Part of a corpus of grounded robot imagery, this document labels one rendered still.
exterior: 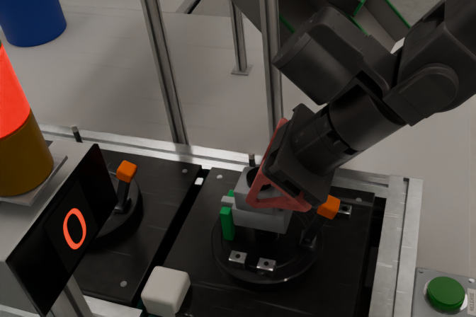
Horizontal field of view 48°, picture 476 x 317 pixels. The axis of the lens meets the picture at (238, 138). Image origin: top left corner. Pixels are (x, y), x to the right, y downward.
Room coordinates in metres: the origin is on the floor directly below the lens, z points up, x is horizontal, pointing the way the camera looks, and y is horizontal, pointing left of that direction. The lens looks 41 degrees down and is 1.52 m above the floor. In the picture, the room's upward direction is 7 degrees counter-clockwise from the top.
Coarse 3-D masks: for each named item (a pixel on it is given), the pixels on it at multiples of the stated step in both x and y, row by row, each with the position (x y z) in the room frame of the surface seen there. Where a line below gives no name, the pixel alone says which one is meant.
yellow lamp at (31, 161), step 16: (32, 112) 0.30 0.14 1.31; (32, 128) 0.29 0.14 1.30; (0, 144) 0.27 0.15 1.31; (16, 144) 0.27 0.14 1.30; (32, 144) 0.28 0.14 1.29; (0, 160) 0.27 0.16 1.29; (16, 160) 0.27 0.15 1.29; (32, 160) 0.28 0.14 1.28; (48, 160) 0.29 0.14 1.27; (0, 176) 0.27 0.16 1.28; (16, 176) 0.27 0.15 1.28; (32, 176) 0.27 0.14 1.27; (0, 192) 0.27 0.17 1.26; (16, 192) 0.27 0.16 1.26
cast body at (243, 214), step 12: (252, 168) 0.43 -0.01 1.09; (240, 180) 0.43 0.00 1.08; (252, 180) 0.41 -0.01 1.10; (240, 192) 0.41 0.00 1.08; (264, 192) 0.40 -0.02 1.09; (276, 192) 0.41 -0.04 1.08; (228, 204) 0.43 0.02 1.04; (240, 204) 0.41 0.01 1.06; (240, 216) 0.41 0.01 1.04; (252, 216) 0.40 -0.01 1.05; (264, 216) 0.40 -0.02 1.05; (276, 216) 0.39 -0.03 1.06; (288, 216) 0.40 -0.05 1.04; (264, 228) 0.40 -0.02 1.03; (276, 228) 0.39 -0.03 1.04
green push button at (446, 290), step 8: (432, 280) 0.34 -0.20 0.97; (440, 280) 0.34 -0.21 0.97; (448, 280) 0.34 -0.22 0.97; (432, 288) 0.33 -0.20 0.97; (440, 288) 0.33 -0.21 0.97; (448, 288) 0.33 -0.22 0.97; (456, 288) 0.33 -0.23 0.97; (432, 296) 0.32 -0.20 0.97; (440, 296) 0.32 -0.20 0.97; (448, 296) 0.32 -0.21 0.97; (456, 296) 0.32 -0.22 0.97; (464, 296) 0.32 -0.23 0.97; (440, 304) 0.31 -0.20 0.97; (448, 304) 0.31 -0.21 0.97; (456, 304) 0.31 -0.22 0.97
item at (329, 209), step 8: (328, 200) 0.39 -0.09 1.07; (336, 200) 0.39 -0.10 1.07; (312, 208) 0.39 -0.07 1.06; (320, 208) 0.39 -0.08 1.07; (328, 208) 0.38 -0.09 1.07; (336, 208) 0.38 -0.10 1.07; (320, 216) 0.39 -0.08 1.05; (328, 216) 0.38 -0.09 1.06; (312, 224) 0.39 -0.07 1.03; (320, 224) 0.39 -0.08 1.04; (304, 232) 0.41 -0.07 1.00; (312, 232) 0.39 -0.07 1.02; (304, 240) 0.40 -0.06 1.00; (312, 240) 0.39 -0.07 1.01
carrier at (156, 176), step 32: (128, 160) 0.61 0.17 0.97; (160, 160) 0.60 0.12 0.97; (128, 192) 0.53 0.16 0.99; (160, 192) 0.54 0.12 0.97; (192, 192) 0.54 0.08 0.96; (128, 224) 0.48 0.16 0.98; (160, 224) 0.48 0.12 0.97; (96, 256) 0.44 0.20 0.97; (128, 256) 0.43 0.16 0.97; (160, 256) 0.44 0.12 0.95; (96, 288) 0.39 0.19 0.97; (128, 288) 0.38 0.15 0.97
